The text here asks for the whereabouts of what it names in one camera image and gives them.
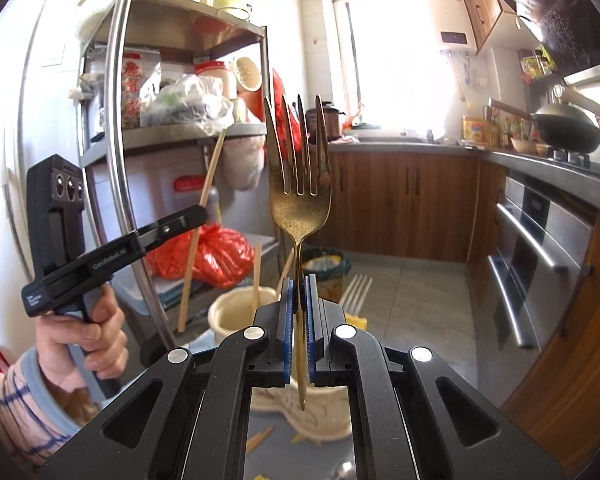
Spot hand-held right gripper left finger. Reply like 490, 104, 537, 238
37, 275, 295, 480

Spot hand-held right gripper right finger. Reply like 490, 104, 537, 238
305, 274, 566, 480

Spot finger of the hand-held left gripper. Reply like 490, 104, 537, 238
130, 205, 209, 257

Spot wooden chopstick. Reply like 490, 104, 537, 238
176, 129, 227, 333
252, 244, 262, 308
245, 425, 276, 456
275, 252, 295, 298

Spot floral ceramic utensil holder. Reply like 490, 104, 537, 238
208, 285, 353, 442

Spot silver fork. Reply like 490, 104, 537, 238
340, 274, 373, 313

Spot gold fork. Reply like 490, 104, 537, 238
263, 94, 332, 411

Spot person's left hand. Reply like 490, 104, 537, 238
35, 285, 128, 386

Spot brown jar with red lid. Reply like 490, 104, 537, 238
174, 175, 221, 226

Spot trash bin with bag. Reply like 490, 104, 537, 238
302, 247, 351, 303

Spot grey plastic trays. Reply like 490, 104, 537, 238
157, 275, 216, 311

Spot metal shelf rack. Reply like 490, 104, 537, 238
77, 0, 281, 356

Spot hanging white plastic bag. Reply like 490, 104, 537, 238
222, 135, 267, 192

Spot blue cartoon cloth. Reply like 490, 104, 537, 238
242, 405, 353, 480

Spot red printed food package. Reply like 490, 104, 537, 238
121, 52, 161, 131

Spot wooden base cabinet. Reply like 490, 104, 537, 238
327, 152, 481, 263

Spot hanging red plastic bag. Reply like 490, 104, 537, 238
272, 67, 305, 161

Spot rice cooker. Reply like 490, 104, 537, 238
306, 101, 342, 143

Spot stainless steel oven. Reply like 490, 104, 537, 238
485, 170, 598, 351

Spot yellow oil bottle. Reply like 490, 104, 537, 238
461, 114, 501, 145

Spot grey kitchen countertop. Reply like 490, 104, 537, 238
327, 137, 600, 211

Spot kitchen window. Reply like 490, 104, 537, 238
330, 0, 451, 136

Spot black wok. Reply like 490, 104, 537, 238
489, 97, 600, 155

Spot white water heater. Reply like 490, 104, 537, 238
432, 0, 481, 57

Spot black range hood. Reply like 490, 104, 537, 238
490, 0, 600, 68

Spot white wall switch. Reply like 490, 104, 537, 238
41, 42, 67, 68

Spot wooden wall cabinet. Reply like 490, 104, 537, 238
455, 0, 521, 56

